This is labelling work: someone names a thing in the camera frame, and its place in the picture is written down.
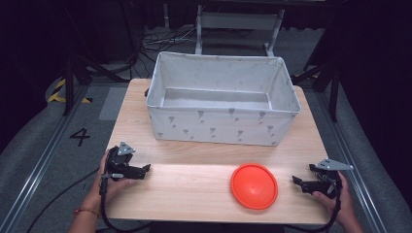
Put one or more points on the orange round plastic plate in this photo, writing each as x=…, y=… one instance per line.
x=254, y=186

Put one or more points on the grey metal stand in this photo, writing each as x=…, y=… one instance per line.
x=238, y=21

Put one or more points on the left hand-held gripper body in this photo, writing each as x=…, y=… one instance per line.
x=118, y=163

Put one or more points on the white fabric storage box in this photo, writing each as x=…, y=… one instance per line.
x=220, y=97

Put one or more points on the person's left hand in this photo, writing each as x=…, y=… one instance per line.
x=111, y=187

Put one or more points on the black metal stand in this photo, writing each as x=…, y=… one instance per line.
x=333, y=90
x=68, y=81

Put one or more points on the metal floor rail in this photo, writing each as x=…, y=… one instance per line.
x=356, y=161
x=42, y=161

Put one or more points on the person's right hand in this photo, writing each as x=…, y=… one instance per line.
x=341, y=207

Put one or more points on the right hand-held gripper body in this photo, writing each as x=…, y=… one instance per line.
x=327, y=179

